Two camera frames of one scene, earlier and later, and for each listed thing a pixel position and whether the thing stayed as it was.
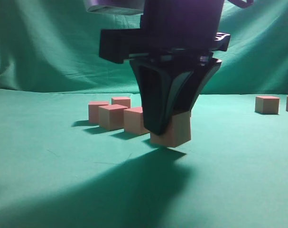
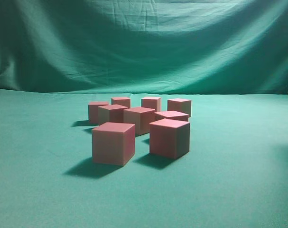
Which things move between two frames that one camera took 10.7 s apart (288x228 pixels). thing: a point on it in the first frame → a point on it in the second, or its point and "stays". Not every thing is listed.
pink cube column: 123,101 stays
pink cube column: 178,131 → 164,115
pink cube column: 93,111 stays
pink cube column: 269,105 → 113,143
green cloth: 52,168 stays
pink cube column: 111,117 stays
